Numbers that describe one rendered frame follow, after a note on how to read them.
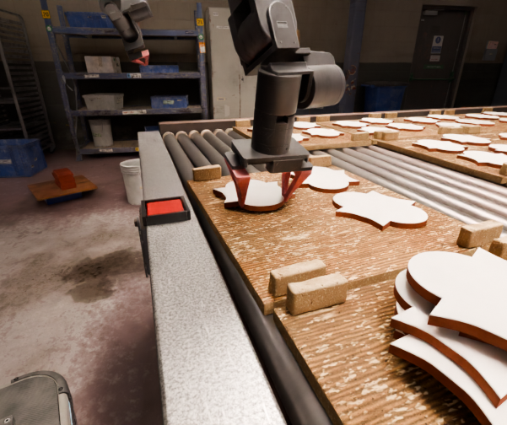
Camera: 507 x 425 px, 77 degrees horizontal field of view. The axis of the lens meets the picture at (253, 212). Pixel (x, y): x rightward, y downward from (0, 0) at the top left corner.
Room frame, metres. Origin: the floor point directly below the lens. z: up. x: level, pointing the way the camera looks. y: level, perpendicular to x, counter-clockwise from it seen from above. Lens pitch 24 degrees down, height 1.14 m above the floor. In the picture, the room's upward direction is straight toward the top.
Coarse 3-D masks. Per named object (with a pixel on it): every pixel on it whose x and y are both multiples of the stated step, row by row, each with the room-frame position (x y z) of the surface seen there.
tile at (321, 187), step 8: (320, 168) 0.69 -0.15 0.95; (312, 176) 0.62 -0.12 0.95; (320, 176) 0.62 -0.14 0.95; (328, 176) 0.62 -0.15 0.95; (336, 176) 0.62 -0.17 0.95; (344, 176) 0.62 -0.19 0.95; (304, 184) 0.58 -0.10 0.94; (312, 184) 0.58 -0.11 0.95; (320, 184) 0.58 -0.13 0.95; (328, 184) 0.58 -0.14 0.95; (336, 184) 0.58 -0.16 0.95; (344, 184) 0.58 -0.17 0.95; (352, 184) 0.60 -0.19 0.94; (328, 192) 0.55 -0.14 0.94; (336, 192) 0.55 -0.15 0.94
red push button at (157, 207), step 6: (150, 204) 0.52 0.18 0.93; (156, 204) 0.52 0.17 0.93; (162, 204) 0.52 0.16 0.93; (168, 204) 0.52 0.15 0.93; (174, 204) 0.52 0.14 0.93; (180, 204) 0.52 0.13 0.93; (150, 210) 0.49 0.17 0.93; (156, 210) 0.49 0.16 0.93; (162, 210) 0.49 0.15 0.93; (168, 210) 0.49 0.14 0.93; (174, 210) 0.49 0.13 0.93; (180, 210) 0.49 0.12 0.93
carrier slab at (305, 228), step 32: (192, 192) 0.57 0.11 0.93; (320, 192) 0.56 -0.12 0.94; (384, 192) 0.56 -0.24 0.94; (224, 224) 0.42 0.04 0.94; (256, 224) 0.42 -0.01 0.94; (288, 224) 0.42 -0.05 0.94; (320, 224) 0.42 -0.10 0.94; (352, 224) 0.42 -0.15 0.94; (448, 224) 0.42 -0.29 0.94; (256, 256) 0.33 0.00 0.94; (288, 256) 0.33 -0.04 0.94; (320, 256) 0.33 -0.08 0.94; (352, 256) 0.33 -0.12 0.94; (384, 256) 0.33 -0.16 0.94; (256, 288) 0.27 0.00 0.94; (352, 288) 0.29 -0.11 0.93
